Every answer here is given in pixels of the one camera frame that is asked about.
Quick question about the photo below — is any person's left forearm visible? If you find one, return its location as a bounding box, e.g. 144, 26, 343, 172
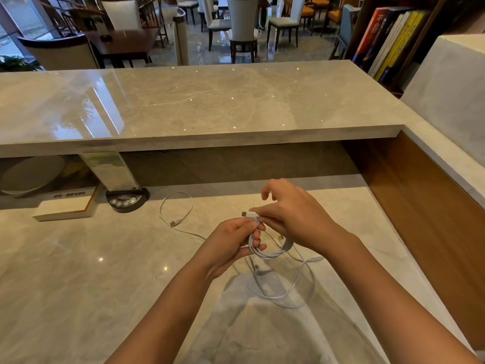
106, 261, 213, 364

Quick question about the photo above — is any white dining chair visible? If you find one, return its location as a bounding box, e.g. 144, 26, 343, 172
266, 0, 307, 52
175, 0, 200, 25
201, 0, 232, 53

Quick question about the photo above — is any person's right hand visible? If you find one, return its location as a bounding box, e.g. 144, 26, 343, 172
249, 178, 355, 258

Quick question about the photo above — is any dark wooden bookshelf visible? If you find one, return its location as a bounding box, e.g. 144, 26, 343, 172
345, 0, 485, 98

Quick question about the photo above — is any curved beige armchair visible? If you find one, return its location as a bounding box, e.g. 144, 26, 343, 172
17, 33, 101, 71

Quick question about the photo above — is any black round button base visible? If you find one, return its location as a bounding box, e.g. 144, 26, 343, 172
105, 187, 151, 213

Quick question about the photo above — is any green potted plant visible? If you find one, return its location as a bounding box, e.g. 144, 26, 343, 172
0, 55, 44, 72

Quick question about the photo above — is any dark wooden table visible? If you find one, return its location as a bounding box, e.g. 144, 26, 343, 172
83, 28, 160, 69

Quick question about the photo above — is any white flat box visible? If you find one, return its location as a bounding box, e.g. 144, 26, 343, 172
32, 189, 100, 222

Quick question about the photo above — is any person's left hand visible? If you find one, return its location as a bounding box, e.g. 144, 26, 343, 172
193, 217, 268, 281

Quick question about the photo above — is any white cushioned wooden armchair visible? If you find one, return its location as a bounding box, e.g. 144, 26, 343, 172
100, 0, 143, 31

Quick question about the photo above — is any person's right forearm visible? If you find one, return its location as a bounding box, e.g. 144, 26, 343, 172
327, 235, 482, 364

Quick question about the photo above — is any round grey plate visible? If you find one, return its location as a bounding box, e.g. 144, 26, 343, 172
0, 155, 66, 197

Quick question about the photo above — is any dark yellow printed packet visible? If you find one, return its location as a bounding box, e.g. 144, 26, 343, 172
57, 155, 100, 190

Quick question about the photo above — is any row of upright books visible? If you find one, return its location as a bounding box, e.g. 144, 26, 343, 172
352, 6, 431, 84

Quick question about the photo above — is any teal chair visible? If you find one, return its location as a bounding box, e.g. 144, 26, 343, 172
328, 4, 363, 60

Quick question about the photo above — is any tall white high-back chair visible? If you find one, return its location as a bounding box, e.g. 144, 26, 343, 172
226, 0, 260, 64

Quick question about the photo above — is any orange chair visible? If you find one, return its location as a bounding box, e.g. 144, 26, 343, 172
320, 0, 361, 37
284, 0, 316, 34

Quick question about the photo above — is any clear acrylic sign holder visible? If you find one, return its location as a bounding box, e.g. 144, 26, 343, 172
78, 150, 140, 192

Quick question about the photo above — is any dark wooden frame armchair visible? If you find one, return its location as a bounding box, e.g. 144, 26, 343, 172
39, 0, 105, 36
138, 0, 169, 49

